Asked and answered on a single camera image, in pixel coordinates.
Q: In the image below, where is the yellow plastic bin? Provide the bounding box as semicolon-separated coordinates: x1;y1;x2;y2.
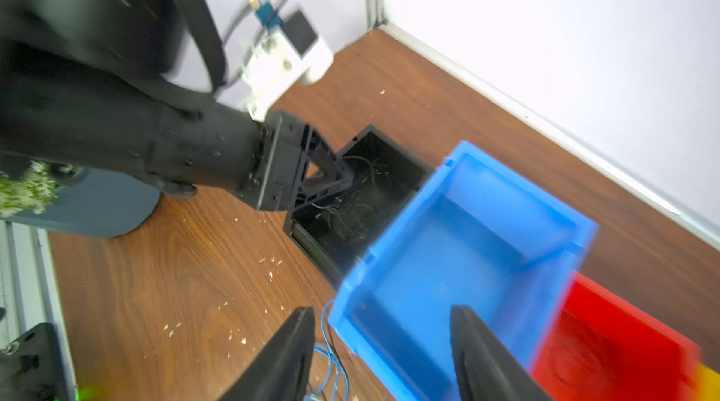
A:
693;364;720;401

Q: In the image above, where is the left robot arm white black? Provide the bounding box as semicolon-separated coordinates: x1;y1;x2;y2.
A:
1;0;354;214

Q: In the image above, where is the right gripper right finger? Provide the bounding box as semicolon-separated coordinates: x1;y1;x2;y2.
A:
450;305;551;401

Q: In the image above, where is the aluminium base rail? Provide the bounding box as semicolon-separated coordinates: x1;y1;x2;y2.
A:
1;221;80;400

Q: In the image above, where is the small green potted plant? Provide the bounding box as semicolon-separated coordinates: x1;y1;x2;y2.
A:
1;159;161;239

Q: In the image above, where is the black plastic bin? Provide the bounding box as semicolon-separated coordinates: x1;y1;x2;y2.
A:
284;125;432;289

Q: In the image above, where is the coloured cable bundle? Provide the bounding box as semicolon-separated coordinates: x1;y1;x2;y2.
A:
303;299;353;401

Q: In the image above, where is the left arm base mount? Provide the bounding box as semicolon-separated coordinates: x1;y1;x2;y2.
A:
1;322;74;401

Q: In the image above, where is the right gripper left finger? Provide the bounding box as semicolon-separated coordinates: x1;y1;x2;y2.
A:
219;307;315;401

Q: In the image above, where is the red plastic bin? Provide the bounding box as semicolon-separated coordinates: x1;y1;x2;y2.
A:
532;275;701;400

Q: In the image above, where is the blue plastic bin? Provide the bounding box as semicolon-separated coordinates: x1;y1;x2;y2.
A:
329;142;597;400

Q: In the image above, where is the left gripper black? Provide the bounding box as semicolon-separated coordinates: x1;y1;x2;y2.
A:
234;111;354;212

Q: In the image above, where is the black cable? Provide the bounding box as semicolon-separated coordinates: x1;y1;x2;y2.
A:
308;153;395;245

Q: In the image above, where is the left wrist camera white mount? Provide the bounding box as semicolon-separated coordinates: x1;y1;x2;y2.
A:
241;0;334;123

